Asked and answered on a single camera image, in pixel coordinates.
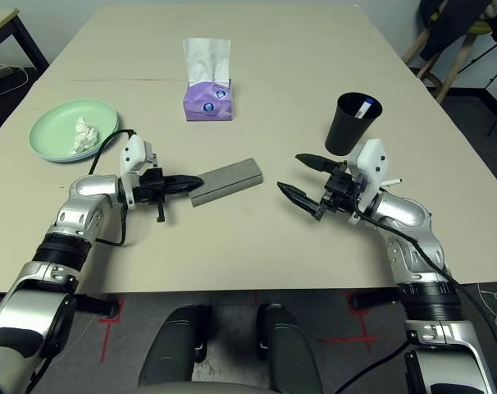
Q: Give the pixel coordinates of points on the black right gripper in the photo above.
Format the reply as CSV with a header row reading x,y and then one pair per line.
x,y
340,191

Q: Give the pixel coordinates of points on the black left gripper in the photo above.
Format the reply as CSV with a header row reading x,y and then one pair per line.
x,y
150,186

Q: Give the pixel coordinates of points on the grey glasses case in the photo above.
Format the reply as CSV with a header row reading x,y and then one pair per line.
x,y
232,180

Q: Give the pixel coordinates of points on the light green plate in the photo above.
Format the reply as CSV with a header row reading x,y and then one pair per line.
x,y
51,127

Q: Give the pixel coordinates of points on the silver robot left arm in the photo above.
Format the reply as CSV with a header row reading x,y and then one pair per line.
x,y
80,205

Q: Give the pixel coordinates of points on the black plastic cup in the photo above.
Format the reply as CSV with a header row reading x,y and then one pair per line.
x,y
345,131

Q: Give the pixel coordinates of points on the purple tissue pack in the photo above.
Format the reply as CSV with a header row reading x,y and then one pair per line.
x,y
207,104

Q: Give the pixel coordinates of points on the white pen blue cap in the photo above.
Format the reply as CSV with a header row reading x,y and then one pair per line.
x,y
364,108

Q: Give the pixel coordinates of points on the white upright tissue sheet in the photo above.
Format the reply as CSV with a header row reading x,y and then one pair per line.
x,y
205,59

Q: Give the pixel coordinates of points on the black table foot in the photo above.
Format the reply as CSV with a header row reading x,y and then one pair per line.
x,y
92,304
375,299

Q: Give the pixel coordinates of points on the grey robot left leg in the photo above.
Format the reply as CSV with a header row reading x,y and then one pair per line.
x,y
172,349

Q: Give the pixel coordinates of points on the grey robot leg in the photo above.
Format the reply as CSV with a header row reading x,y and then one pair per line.
x,y
172,349
287,353

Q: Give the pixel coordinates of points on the red floor tape cross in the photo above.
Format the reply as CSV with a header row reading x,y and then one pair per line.
x,y
106,332
363,338

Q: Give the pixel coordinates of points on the grey robot right leg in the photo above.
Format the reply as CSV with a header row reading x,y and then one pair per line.
x,y
287,353

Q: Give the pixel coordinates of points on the wooden stool green seat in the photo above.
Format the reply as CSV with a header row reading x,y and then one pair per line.
x,y
453,74

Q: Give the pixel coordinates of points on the dark jacket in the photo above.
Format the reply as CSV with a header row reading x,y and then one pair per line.
x,y
449,28

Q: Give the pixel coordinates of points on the black tripod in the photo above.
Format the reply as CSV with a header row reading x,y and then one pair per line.
x,y
494,82

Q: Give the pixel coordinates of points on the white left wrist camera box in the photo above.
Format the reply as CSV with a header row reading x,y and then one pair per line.
x,y
133,158

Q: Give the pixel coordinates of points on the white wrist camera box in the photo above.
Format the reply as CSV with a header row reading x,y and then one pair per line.
x,y
133,158
373,168

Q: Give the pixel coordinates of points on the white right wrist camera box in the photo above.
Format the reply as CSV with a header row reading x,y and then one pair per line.
x,y
373,168

